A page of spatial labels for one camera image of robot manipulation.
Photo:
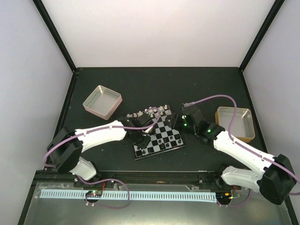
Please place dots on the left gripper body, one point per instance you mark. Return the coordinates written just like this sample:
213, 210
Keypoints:
139, 142

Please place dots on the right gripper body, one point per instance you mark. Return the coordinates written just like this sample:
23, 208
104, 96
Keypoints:
191, 129

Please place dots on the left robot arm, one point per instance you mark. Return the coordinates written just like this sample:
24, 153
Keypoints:
66, 148

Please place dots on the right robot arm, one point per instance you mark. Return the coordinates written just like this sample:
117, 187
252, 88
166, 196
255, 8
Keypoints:
273, 177

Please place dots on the left circuit board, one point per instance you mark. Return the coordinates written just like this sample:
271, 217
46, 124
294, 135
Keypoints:
94, 194

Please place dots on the black white chessboard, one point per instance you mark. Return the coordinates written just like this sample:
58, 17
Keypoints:
162, 131

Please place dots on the pink square tin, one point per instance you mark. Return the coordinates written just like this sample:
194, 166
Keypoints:
102, 102

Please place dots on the gold rectangular tin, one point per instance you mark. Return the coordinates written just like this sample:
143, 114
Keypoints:
242, 126

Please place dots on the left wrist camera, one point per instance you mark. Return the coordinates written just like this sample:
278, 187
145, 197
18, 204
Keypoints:
148, 130

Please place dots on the black aluminium rail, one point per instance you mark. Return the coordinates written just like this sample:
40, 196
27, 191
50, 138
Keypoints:
203, 180

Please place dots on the white cable duct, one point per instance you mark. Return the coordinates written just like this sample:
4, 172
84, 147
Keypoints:
131, 195

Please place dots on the black frame post right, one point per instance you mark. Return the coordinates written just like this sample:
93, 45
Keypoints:
275, 8

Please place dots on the black frame post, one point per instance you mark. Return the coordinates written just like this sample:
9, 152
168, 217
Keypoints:
54, 32
275, 8

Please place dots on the black frame post left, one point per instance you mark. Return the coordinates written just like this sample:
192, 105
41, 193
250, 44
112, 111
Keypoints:
54, 32

